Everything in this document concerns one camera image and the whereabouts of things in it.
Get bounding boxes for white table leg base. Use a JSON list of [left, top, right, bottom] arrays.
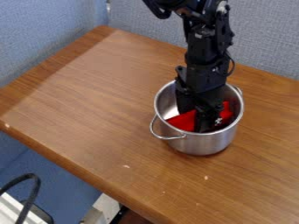
[[79, 193, 121, 224]]

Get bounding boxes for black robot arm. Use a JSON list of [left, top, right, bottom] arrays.
[[142, 0, 236, 133]]

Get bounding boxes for red rectangular block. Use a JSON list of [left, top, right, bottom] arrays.
[[167, 101, 234, 133]]

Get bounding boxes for stainless steel pot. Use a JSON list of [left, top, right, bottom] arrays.
[[150, 81, 246, 156]]

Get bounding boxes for black cable loop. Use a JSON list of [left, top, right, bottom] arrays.
[[0, 172, 43, 224]]

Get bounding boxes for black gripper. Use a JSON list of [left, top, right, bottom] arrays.
[[175, 59, 232, 133]]

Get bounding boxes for white furniture piece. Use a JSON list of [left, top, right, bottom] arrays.
[[0, 193, 49, 224]]

